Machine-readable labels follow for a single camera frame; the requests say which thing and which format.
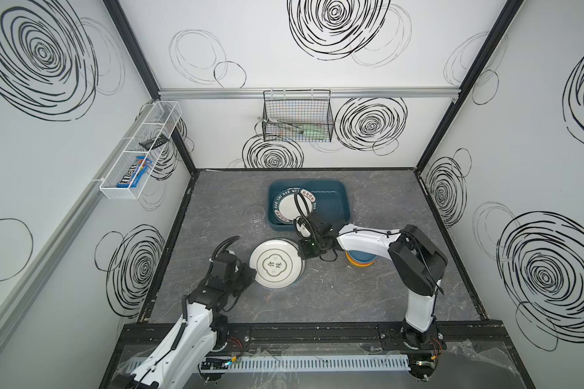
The teal plastic bin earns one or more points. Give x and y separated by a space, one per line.
331 195

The white slotted cable duct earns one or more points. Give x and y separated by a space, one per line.
329 363

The black corner frame post right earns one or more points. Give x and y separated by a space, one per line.
497 32

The black corner frame post left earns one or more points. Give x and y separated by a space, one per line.
128 38

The black remote on shelf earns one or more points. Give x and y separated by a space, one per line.
154 142

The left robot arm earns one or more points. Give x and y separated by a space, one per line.
201 329

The black corner frame post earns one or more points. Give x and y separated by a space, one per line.
128 38
497 32

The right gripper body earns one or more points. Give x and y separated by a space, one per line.
309 241

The yellow bowl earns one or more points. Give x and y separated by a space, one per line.
360 265

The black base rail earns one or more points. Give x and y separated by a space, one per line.
387 334

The teal rimmed white plate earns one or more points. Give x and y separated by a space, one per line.
290 203

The orange bowl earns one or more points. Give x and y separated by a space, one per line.
348 257

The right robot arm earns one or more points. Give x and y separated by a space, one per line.
418 261

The left wall aluminium rail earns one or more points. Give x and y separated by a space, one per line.
42 264

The white plate quatrefoil motif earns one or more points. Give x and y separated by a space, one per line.
277 263

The blue candy packet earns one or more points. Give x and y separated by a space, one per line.
137 169

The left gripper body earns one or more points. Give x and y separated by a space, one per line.
243 277

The green item in basket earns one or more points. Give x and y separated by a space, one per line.
315 132

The white wire wall shelf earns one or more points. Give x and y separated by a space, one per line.
160 117

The black wire wall basket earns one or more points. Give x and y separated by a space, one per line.
298 111

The blue bowl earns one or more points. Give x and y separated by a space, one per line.
361 256

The metal tongs in basket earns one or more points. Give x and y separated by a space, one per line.
282 125

